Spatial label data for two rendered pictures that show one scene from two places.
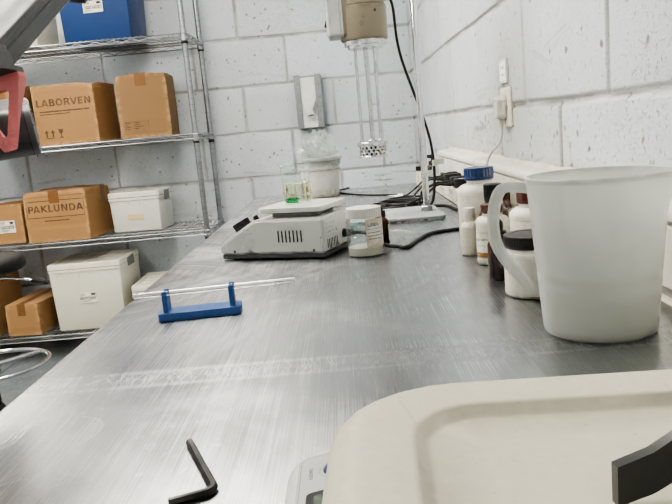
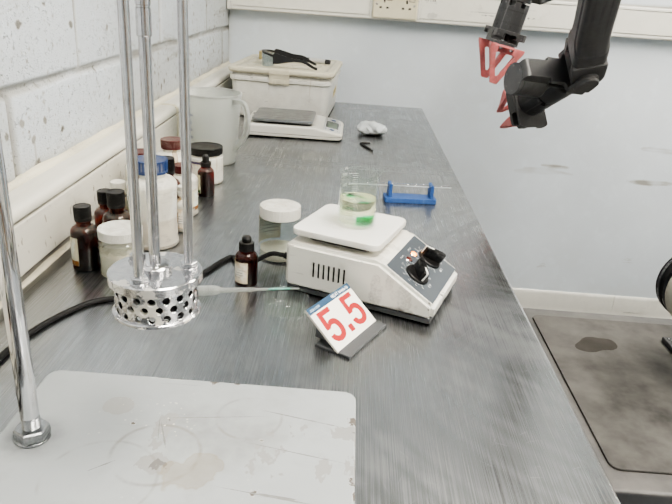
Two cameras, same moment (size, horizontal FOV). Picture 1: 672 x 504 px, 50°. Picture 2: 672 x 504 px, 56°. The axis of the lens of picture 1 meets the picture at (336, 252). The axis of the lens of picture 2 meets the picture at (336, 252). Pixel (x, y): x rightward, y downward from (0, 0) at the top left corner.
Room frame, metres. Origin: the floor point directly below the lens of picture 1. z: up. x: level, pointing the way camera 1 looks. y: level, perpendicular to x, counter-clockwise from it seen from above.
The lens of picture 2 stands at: (2.03, 0.02, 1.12)
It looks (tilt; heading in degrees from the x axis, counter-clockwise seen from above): 23 degrees down; 179
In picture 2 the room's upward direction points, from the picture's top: 4 degrees clockwise
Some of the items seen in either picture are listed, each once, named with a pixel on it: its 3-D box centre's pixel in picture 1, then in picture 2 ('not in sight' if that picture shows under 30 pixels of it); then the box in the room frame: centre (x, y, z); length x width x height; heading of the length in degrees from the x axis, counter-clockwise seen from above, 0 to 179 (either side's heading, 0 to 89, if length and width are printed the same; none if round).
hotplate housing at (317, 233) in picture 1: (291, 230); (366, 260); (1.25, 0.07, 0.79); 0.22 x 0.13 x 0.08; 67
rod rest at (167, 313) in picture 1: (199, 300); (410, 192); (0.86, 0.17, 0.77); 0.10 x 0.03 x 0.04; 94
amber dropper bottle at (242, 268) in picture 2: (380, 224); (246, 259); (1.27, -0.08, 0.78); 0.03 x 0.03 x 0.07
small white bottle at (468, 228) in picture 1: (470, 231); (183, 207); (1.09, -0.21, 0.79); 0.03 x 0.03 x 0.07
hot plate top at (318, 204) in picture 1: (302, 205); (351, 225); (1.24, 0.05, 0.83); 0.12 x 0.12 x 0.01; 67
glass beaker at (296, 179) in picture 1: (295, 182); (360, 196); (1.24, 0.06, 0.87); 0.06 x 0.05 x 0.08; 114
